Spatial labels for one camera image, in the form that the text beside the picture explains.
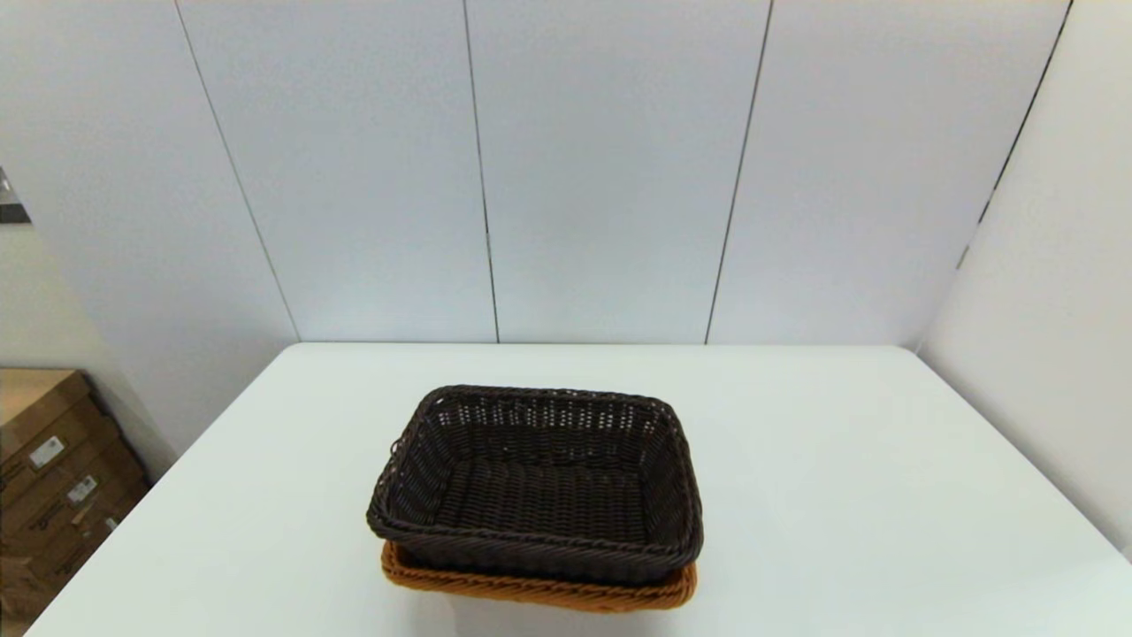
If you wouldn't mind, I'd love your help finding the dark brown wicker basket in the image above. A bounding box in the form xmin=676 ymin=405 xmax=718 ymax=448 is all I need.
xmin=365 ymin=384 xmax=705 ymax=587

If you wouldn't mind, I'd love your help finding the orange wicker basket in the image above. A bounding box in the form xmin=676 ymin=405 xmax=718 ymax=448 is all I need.
xmin=380 ymin=541 xmax=698 ymax=613

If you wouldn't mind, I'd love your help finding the cardboard box with white label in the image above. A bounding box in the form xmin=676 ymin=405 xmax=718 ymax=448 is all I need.
xmin=0 ymin=438 xmax=149 ymax=532
xmin=0 ymin=369 xmax=120 ymax=483

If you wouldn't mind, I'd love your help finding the cardboard box with printed logo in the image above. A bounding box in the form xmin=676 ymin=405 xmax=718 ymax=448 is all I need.
xmin=0 ymin=482 xmax=149 ymax=585

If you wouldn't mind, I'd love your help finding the plain cardboard box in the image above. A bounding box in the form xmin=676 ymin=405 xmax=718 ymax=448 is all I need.
xmin=0 ymin=553 xmax=85 ymax=620

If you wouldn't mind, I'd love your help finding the grey wall fixture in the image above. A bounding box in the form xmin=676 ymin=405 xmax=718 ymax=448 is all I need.
xmin=0 ymin=168 xmax=32 ymax=224

